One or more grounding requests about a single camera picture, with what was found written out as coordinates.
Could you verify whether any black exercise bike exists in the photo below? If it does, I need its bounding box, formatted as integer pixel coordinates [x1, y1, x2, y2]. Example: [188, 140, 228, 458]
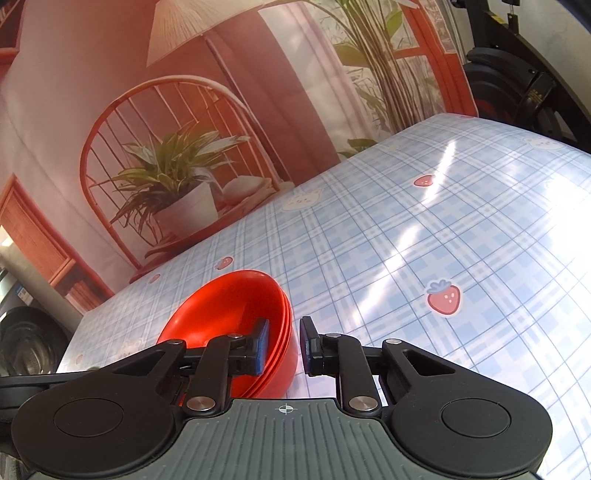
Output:
[462, 0, 591, 153]

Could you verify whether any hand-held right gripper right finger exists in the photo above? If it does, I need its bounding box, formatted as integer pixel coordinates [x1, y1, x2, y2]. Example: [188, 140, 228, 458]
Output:
[300, 316, 490, 409]

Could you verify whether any blue checkered tablecloth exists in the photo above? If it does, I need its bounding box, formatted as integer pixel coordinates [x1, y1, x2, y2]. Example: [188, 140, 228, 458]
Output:
[55, 113, 591, 476]

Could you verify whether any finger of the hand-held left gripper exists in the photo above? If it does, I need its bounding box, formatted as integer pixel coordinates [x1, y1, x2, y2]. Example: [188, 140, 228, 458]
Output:
[0, 372, 88, 401]

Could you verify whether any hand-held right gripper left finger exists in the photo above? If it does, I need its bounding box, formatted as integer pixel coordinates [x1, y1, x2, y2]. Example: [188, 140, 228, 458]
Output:
[83, 318, 270, 414]

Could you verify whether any printed room backdrop cloth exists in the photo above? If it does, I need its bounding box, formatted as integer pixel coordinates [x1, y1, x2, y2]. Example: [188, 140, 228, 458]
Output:
[0, 0, 478, 319]

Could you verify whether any red bowl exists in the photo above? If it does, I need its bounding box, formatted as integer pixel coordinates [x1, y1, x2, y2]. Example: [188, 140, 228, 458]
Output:
[245, 274, 291, 398]
[156, 271, 284, 398]
[256, 281, 301, 398]

